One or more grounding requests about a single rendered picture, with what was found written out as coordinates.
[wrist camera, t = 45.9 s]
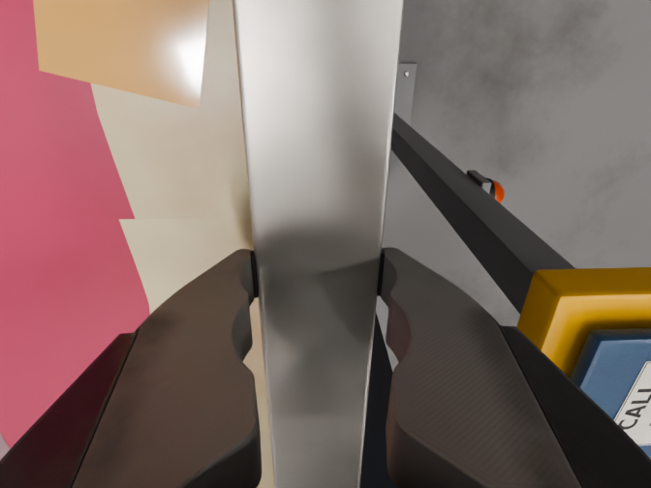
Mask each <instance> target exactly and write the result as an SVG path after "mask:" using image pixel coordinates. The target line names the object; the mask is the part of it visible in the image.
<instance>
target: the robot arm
mask: <svg viewBox="0 0 651 488"><path fill-rule="evenodd" d="M377 296H381V298H382V300H383V301H384V302H385V303H386V305H387V307H388V318H387V335H386V342H387V345H388V346H389V348H390V349H391V350H392V352H393V353H394V355H395V356H396V358H397V360H398V362H399V363H398V364H397V365H396V367H395V368H394V370H393V372H392V379H391V387H390V394H389V402H388V410H387V424H386V439H387V472H388V475H389V477H390V479H391V481H392V482H393V483H394V485H395V486H396V487H397V488H651V459H650V458H649V457H648V456H647V455H646V453H645V452H644V451H643V450H642V449H641V448H640V447H639V446H638V445H637V444H636V442H635V441H634V440H633V439H632V438H631V437H630V436H629V435H628V434H627V433H626V432H625V431H624V430H623V429H622V428H621V427H620V426H619V425H618V424H617V423H616V422H615V421H614V420H613V419H612V418H611V417H610V416H609V415H608V414H607V413H605V412H604V411H603V410H602V409H601V408H600V407H599V406H598V405H597V404H596V403H595V402H594V401H593V400H592V399H591V398H590V397H589V396H588V395H587V394H586V393H585V392H584V391H583V390H581V389H580V388H579V387H578V386H577V385H576V384H575V383H574V382H573V381H572V380H571V379H570V378H569V377H568V376H567V375H566V374H565V373H564V372H563V371H562V370H561V369H560V368H558V367H557V366H556V365H555V364H554V363H553V362H552V361H551V360H550V359H549V358H548V357H547V356H546V355H545V354H544V353H543V352H542V351H541V350H540V349H539V348H538V347H537V346H535V345H534V344H533V343H532V342H531V341H530V340H529V339H528V338H527V337H526V336H525V335H524V334H523V333H522V332H521V331H520V330H519V329H518V328H517V327H516V326H503V325H501V324H500V323H499V322H498V321H496V320H495V319H494V318H493V317H492V316H491V315H490V314H489V313H488V312H487V311H486V310H485V309H484V308H483V307H482V306H481V305H480V304H479V303H478V302H477V301H476V300H475V299H473V298H472V297H471V296H470V295H469V294H467V293H466V292H465V291H464V290H462V289H460V288H459V287H458V286H456V285H455V284H453V283H452V282H450V281H449V280H447V279H446V278H444V277H442V276H441V275H439V274H438V273H436V272H434V271H433V270H431V269H430V268H428V267H426V266H425V265H423V264H422V263H420V262H418V261H417V260H415V259H413V258H412V257H410V256H408V255H407V254H405V253H404V252H402V251H400V250H399V249H397V248H392V247H390V248H383V249H382V252H381V257H380V268H379V279H378V289H377ZM257 297H259V293H258V281H257V270H256V260H255V254H254V251H251V250H248V249H239V250H236V251H235V252H233V253H232V254H230V255H229V256H227V257H226V258H224V259H222V260H221V261H219V262H218V263H216V264H215V265H213V266H212V267H211V268H209V269H208V270H206V271H205V272H203V273H202V274H201V275H200V276H198V277H197V278H195V279H194V280H192V281H191V282H189V283H188V284H186V285H185V286H184V287H182V288H181V289H180V290H178V291H177V292H175V293H174V294H173V295H172V296H170V297H169V298H168V299H167V300H166V301H164V302H163V303H162V304H161V305H160V306H159V307H158V308H157V309H155V310H154V311H153V312H152V313H151V314H150V315H149V316H148V317H147V318H146V320H145V321H144V322H143V323H142V324H141V325H140V326H139V327H138V328H137V329H136V331H135V332H134V333H121V334H119V335H118V336H117V337H116V338H115V339H114V340H113V341H112V342H111V343H110V344H109V345H108V346H107V347H106V348H105V349H104V351H103V352H102V353H101V354H100V355H99V356H98V357H97V358H96V359H95V360H94V361H93V362H92V363H91V364H90V365H89V366H88V367H87V368H86V369H85V370H84V372H83V373H82V374H81V375H80V376H79V377H78V378H77V379H76V380H75V381H74V382H73V383H72V384H71V385H70V386H69V387H68V388H67V389H66V390H65V392H64V393H63V394H62V395H61V396H60V397H59V398H58V399H57V400H56V401H55V402H54V403H53V404H52V405H51V406H50V407H49V408H48V409H47V410H46V412H45V413H44V414H43V415H42V416H41V417H40V418H39V419H38V420H37V421H36V422H35V423H34V424H33V425H32V426H31V427H30V428H29V429H28V430H27V432H26V433H25V434H24V435H23V436H22V437H21V438H20V439H19V440H18V441H17V442H16V443H15V444H14V445H13V447H12V448H11V449H10V450H9V451H8V452H7V453H6V454H5V456H4V457H3V458H2V459H1V460H0V488H257V487H258V485H259V483H260V481H261V478H262V454H261V432H260V422H259V414H258V404H257V394H256V386H255V377H254V374H253V373H252V371H251V370H250V369H249V368H248V367H247V366H246V365H245V364H244V363H243V360H244V358H245V356H246V355H247V353H248V352H249V350H250V349H251V348H252V346H253V337H252V327H251V318H250V308H249V307H250V306H251V304H252V303H253V301H254V298H257Z"/></svg>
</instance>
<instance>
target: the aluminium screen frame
mask: <svg viewBox="0 0 651 488"><path fill-rule="evenodd" d="M403 10H404V0H232V13H233V24H234V34H235V46H236V57H237V68H238V79H239V90H240V102H241V112H242V123H243V134H244V145H245V156H246V167H247V178H248V190H249V200H250V211H251V223H252V233H253V244H254V254H255V260H256V270H257V281H258V293H259V297H258V299H259V311H260V322H261V333H262V344H263V365H264V376H265V387H266V399H267V409H268V420H269V432H270V442H271V453H272V465H273V475H274V486H275V488H359V486H360V476H361V465H362V454H363V444H364V433H365V422H366V412H367V401H368V391H369V381H370V370H371V359H372V349H373V338H374V327H375V317H376V306H377V289H378V279H379V268H380V257H381V252H382V242H383V231H384V221H385V211H386V200H387V189H388V169H389V158H390V148H391V137H392V126H393V115H394V105H395V94H396V83H397V73H398V62H399V51H400V42H401V31H402V20H403Z"/></svg>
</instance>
